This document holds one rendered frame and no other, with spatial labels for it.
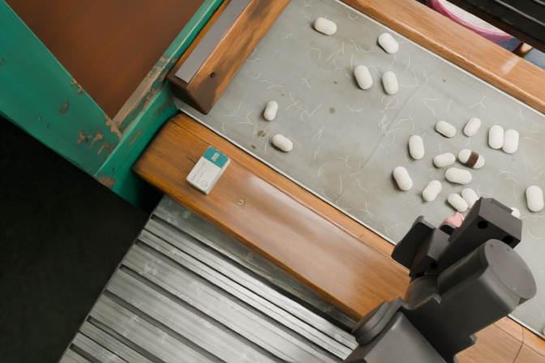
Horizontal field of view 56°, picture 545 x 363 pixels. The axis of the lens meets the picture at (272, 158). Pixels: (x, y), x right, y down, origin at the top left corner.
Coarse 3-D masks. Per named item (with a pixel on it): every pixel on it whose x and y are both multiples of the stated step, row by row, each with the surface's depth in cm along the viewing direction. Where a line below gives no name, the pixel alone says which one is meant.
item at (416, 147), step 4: (412, 136) 77; (416, 136) 77; (412, 140) 77; (416, 140) 76; (420, 140) 76; (412, 144) 76; (416, 144) 76; (420, 144) 76; (412, 148) 76; (416, 148) 76; (420, 148) 76; (412, 152) 76; (416, 152) 76; (420, 152) 76; (412, 156) 77; (416, 156) 76; (420, 156) 76
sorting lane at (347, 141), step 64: (320, 0) 85; (256, 64) 82; (320, 64) 82; (384, 64) 82; (448, 64) 82; (256, 128) 79; (320, 128) 79; (384, 128) 79; (512, 128) 79; (320, 192) 76; (384, 192) 76; (448, 192) 76; (512, 192) 76
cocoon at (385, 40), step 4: (380, 36) 81; (384, 36) 81; (388, 36) 81; (380, 40) 81; (384, 40) 81; (388, 40) 81; (392, 40) 81; (380, 44) 82; (384, 44) 81; (388, 44) 81; (392, 44) 81; (396, 44) 81; (384, 48) 81; (388, 48) 81; (392, 48) 81; (396, 48) 81; (388, 52) 81; (392, 52) 81
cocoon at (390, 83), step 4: (388, 72) 79; (392, 72) 80; (384, 76) 79; (388, 76) 79; (392, 76) 79; (384, 80) 79; (388, 80) 79; (392, 80) 79; (396, 80) 79; (384, 84) 79; (388, 84) 79; (392, 84) 79; (396, 84) 79; (384, 88) 80; (388, 88) 79; (392, 88) 79; (396, 88) 79; (388, 92) 79; (392, 92) 79
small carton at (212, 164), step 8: (208, 152) 73; (216, 152) 73; (200, 160) 73; (208, 160) 73; (216, 160) 73; (224, 160) 73; (200, 168) 73; (208, 168) 73; (216, 168) 73; (224, 168) 74; (192, 176) 72; (200, 176) 72; (208, 176) 72; (216, 176) 72; (192, 184) 73; (200, 184) 72; (208, 184) 72; (208, 192) 74
